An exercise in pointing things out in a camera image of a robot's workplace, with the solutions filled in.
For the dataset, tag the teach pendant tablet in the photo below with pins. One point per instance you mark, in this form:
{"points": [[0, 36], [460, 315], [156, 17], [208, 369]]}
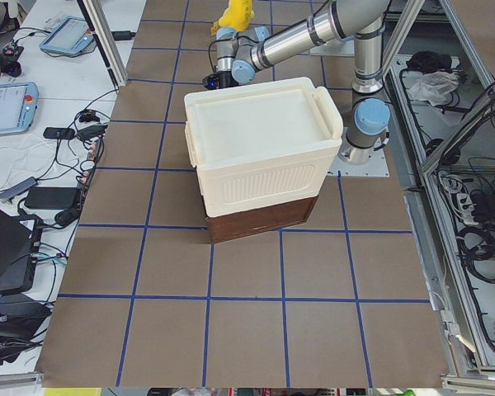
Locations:
{"points": [[18, 103], [70, 38]]}

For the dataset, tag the near teach pendant tablet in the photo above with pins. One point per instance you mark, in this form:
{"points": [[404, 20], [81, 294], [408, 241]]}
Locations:
{"points": [[18, 103]]}

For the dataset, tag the dark wooden drawer cabinet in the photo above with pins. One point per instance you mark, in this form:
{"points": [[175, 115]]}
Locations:
{"points": [[251, 222]]}

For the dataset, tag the black laptop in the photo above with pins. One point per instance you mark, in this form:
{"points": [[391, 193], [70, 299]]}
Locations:
{"points": [[19, 242]]}

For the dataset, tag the cream plastic storage box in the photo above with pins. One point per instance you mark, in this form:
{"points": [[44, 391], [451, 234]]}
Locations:
{"points": [[261, 145]]}

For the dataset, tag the black power adapter brick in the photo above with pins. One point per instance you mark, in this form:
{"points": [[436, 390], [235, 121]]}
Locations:
{"points": [[50, 197]]}

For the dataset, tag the crumpled white cloth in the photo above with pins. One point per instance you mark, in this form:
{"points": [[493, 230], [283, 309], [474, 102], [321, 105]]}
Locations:
{"points": [[434, 88]]}

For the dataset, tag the yellow plush toy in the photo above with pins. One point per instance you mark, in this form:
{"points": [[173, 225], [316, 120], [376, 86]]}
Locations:
{"points": [[238, 15]]}

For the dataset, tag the far teach pendant tablet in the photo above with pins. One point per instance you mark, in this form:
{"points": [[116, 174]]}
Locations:
{"points": [[70, 38]]}

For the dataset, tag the aluminium frame post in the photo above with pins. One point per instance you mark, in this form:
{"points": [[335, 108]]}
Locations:
{"points": [[98, 25]]}

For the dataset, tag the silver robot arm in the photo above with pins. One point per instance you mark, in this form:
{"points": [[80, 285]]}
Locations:
{"points": [[244, 53]]}

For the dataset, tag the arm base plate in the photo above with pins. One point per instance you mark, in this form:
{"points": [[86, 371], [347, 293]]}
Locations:
{"points": [[365, 163], [335, 48]]}

